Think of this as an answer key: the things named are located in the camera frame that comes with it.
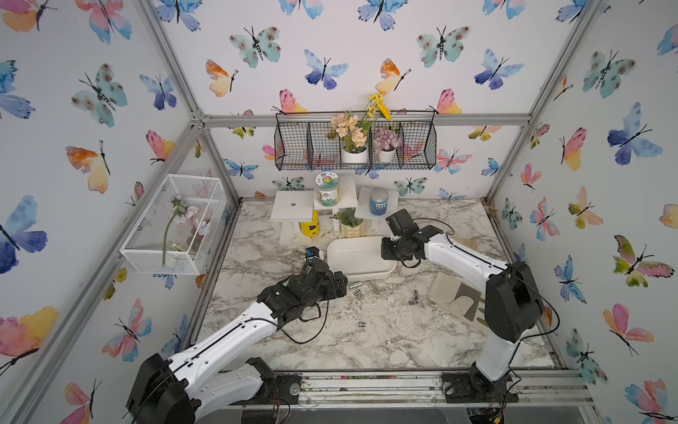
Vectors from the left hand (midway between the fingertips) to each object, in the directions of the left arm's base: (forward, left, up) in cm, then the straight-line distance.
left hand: (340, 280), depth 79 cm
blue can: (+26, -13, +7) cm, 30 cm away
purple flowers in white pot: (+41, -16, +20) cm, 48 cm away
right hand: (+13, -15, -4) cm, 21 cm away
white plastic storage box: (+15, -7, -12) cm, 21 cm away
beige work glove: (0, -38, -10) cm, 39 cm away
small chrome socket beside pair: (+3, -5, -14) cm, 15 cm away
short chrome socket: (+2, -26, -14) cm, 29 cm away
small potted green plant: (+24, -4, -4) cm, 24 cm away
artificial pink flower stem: (+14, +44, +16) cm, 49 cm away
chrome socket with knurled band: (-1, -24, -14) cm, 28 cm away
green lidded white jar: (+23, +3, +14) cm, 27 cm away
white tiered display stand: (+29, +16, 0) cm, 33 cm away
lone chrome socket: (-8, -7, -15) cm, 18 cm away
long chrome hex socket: (+4, -12, -15) cm, 19 cm away
